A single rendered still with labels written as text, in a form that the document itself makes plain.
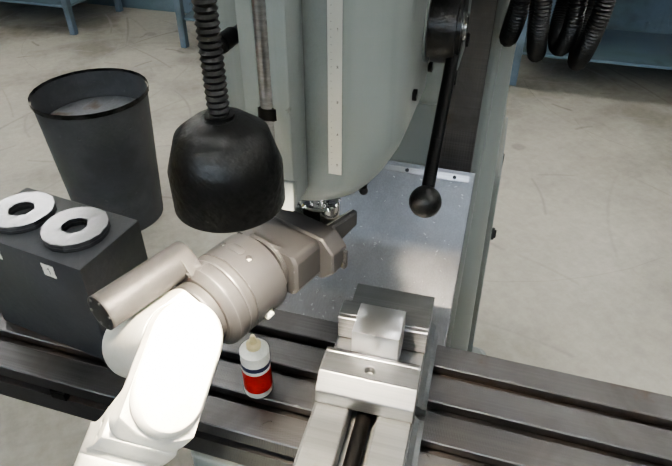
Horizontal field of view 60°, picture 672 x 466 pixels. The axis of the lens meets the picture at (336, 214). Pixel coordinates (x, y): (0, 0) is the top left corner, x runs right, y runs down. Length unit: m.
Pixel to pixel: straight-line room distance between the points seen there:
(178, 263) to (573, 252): 2.34
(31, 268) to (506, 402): 0.69
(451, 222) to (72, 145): 1.82
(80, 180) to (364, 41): 2.26
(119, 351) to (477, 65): 0.65
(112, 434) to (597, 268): 2.38
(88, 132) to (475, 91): 1.82
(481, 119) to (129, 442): 0.71
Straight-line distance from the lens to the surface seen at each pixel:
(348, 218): 0.66
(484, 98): 0.97
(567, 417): 0.90
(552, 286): 2.54
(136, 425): 0.50
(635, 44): 4.60
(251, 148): 0.34
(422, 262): 1.05
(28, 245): 0.90
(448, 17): 0.56
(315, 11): 0.46
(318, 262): 0.62
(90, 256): 0.84
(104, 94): 2.91
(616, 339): 2.42
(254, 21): 0.44
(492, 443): 0.84
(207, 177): 0.34
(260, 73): 0.45
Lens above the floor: 1.64
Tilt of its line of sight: 36 degrees down
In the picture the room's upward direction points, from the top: straight up
